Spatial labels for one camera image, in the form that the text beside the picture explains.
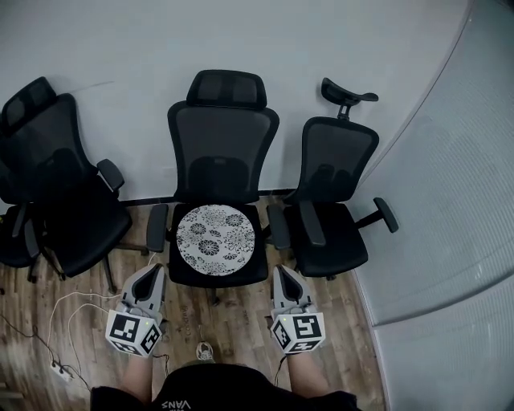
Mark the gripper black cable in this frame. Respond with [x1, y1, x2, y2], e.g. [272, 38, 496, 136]
[273, 354, 288, 387]
[67, 352, 172, 393]

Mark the person's right forearm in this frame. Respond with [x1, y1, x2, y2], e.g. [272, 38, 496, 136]
[286, 352, 329, 397]

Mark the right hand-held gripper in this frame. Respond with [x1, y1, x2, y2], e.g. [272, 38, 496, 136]
[269, 264, 326, 356]

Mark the person's black shirt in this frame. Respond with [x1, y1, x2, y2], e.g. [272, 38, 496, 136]
[91, 362, 359, 411]

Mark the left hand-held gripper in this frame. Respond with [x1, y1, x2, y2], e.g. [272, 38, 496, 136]
[104, 262, 168, 358]

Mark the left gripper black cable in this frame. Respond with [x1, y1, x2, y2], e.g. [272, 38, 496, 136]
[67, 352, 172, 393]

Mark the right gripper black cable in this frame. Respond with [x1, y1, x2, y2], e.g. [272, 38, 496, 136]
[273, 354, 288, 387]

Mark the round floral white cushion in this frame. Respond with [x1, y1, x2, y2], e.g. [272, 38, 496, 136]
[175, 202, 256, 277]

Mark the white power strip with plugs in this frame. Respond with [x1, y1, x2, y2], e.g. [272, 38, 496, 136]
[51, 360, 75, 383]

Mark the black power cable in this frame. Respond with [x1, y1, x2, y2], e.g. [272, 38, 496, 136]
[0, 312, 56, 363]

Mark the long white cable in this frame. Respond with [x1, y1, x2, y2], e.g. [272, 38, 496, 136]
[47, 252, 162, 368]

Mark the black chair with tilted headrest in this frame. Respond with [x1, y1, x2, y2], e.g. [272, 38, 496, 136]
[282, 76, 401, 282]

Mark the white desk frame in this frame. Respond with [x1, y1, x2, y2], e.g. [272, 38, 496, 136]
[0, 380, 24, 411]

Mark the person's left forearm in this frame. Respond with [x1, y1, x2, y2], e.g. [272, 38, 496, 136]
[121, 354, 154, 403]

